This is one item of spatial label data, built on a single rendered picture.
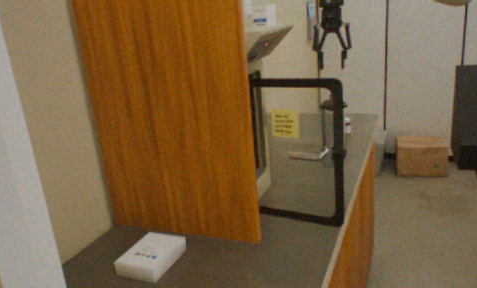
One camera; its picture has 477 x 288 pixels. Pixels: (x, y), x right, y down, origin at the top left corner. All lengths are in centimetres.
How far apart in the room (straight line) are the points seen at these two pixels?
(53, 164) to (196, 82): 46
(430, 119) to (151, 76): 343
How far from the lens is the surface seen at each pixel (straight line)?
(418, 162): 404
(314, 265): 112
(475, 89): 184
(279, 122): 112
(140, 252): 119
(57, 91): 128
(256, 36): 111
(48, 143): 126
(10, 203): 34
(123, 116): 127
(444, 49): 419
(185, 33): 111
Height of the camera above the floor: 157
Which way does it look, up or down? 18 degrees down
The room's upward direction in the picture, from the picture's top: 5 degrees counter-clockwise
